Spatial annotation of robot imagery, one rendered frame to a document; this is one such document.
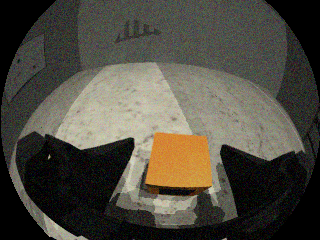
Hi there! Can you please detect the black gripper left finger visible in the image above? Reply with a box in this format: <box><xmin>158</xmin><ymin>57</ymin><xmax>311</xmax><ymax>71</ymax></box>
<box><xmin>44</xmin><ymin>133</ymin><xmax>135</xmax><ymax>213</ymax></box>

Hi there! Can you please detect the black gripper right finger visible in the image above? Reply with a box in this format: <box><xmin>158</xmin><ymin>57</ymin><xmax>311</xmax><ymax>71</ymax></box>
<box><xmin>220</xmin><ymin>144</ymin><xmax>295</xmax><ymax>216</ymax></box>

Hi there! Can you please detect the orange block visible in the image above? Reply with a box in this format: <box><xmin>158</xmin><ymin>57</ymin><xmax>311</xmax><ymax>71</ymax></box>
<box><xmin>145</xmin><ymin>132</ymin><xmax>212</xmax><ymax>196</ymax></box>

